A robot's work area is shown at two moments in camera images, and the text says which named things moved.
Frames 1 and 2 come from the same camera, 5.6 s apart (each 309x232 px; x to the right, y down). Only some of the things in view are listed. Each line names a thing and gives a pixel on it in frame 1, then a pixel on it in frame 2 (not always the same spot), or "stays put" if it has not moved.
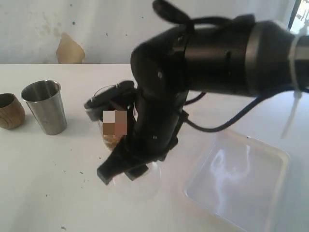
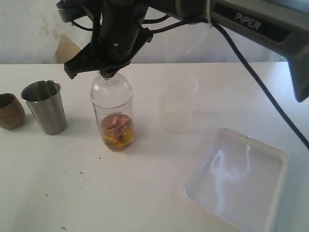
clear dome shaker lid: (144, 187) to (111, 92)
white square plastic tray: (240, 181) stays put
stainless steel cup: (44, 97) stays put
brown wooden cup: (12, 112) stays put
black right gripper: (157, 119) to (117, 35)
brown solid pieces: (111, 140) to (119, 123)
